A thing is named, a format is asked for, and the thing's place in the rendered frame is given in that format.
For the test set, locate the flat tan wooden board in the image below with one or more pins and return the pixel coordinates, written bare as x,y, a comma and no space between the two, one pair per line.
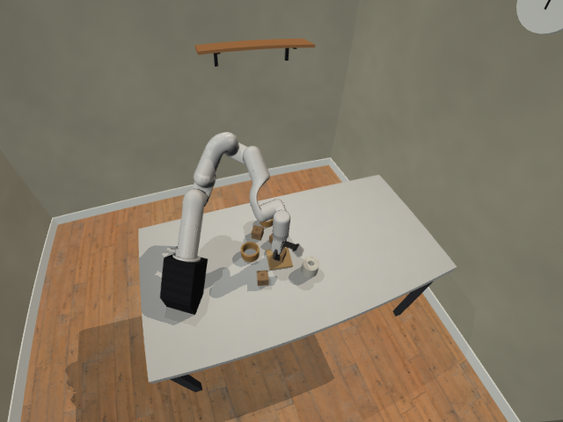
287,262

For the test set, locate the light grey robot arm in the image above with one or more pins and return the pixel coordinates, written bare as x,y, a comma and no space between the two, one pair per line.
196,198

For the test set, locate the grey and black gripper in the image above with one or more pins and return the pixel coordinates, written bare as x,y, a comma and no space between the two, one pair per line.
277,246

